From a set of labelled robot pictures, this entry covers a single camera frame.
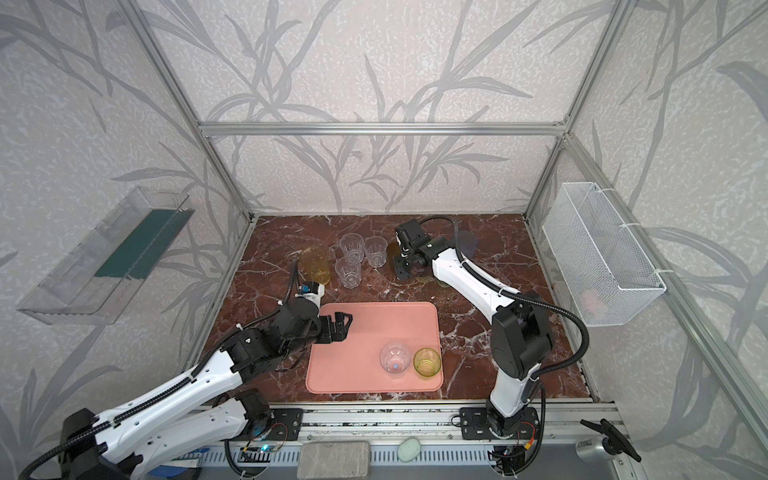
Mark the grey foam block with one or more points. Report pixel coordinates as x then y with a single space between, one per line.
334 460

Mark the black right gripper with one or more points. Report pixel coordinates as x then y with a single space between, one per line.
405 257

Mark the black clamp handle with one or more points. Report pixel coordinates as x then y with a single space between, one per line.
606 445

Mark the clear faceted glass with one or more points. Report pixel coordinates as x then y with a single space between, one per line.
375 249
352 247
349 272
395 359

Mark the clear plastic wall bin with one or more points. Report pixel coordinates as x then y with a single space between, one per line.
96 281

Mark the white wire wall basket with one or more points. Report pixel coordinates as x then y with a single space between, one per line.
608 274

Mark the yellow tall glass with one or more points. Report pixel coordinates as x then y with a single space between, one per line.
314 264

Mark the green short glass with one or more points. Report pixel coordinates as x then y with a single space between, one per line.
427 362

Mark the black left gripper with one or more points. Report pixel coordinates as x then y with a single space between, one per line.
327 327

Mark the blue frosted plastic cup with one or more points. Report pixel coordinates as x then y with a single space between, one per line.
467 244

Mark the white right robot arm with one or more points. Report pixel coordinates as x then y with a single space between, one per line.
521 335

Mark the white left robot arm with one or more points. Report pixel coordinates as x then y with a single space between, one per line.
130 440

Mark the pink plastic tray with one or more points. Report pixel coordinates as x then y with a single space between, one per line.
353 366

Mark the pale green oval pad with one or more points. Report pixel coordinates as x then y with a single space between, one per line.
409 450

